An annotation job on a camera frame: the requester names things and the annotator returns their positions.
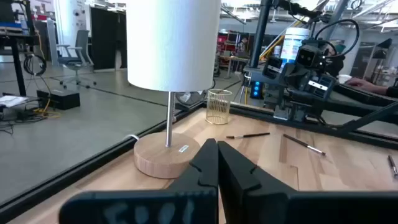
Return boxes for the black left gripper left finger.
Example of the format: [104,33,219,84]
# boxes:
[58,138,219,224]

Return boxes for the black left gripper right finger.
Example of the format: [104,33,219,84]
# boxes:
[217,140,398,224]

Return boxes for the thin black pointed makeup brush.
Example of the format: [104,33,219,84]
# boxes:
[226,132,271,140]

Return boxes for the black silver-ferrule makeup brush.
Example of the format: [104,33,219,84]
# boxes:
[282,133,327,157]

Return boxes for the white wipes canister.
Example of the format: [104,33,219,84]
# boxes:
[279,27,312,68]

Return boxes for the person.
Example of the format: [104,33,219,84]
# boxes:
[325,42,398,99]

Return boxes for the black computer tower blue lights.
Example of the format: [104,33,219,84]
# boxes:
[249,80,265,101]

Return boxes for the white paper cup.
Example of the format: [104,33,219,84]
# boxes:
[336,73,353,85]

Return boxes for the person's hand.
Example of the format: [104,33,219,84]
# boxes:
[345,77,390,96]

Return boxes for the red storage shelves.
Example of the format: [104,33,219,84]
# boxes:
[217,30,247,57]

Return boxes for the floor fan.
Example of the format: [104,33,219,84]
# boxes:
[175,90,206,109]

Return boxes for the pen at right edge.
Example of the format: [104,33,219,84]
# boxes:
[387,154,398,180]

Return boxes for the white shade wooden base lamp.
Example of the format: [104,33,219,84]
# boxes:
[126,0,222,180]

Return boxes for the black box on floor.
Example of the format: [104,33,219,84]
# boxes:
[36,88,81,111]

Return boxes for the black partition panel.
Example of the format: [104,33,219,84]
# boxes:
[90,6,128,71]

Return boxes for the grey office chair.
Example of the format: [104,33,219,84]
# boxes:
[56,29,98,90]

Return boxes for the white papers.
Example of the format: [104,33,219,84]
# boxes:
[0,94,30,109]

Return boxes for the black leg desk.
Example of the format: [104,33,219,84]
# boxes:
[0,0,40,98]

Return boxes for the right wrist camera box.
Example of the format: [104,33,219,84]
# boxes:
[295,43,326,68]

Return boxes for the black vertical frame post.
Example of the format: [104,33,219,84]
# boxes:
[248,0,275,70]

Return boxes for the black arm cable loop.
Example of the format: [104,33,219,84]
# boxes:
[313,18,361,59]

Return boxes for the gold wire cup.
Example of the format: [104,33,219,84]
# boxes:
[205,88,234,126]

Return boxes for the black table frame rail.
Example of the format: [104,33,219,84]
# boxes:
[0,101,398,223]

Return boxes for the yellow floor cable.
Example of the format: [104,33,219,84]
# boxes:
[33,98,62,119]

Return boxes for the black coiled cable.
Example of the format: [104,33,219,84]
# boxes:
[22,53,48,77]

